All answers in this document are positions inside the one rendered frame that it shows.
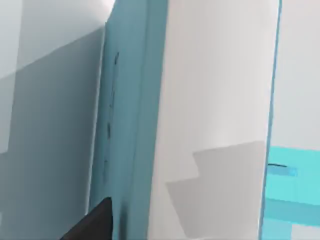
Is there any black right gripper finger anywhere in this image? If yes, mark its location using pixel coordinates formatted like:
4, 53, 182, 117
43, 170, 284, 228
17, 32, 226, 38
59, 196, 113, 240

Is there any teal and white book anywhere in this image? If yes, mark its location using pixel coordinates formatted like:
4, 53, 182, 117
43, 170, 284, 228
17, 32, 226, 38
88, 0, 284, 240

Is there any light blue rack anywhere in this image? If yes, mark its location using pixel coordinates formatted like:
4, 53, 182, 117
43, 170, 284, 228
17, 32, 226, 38
260, 146, 320, 240

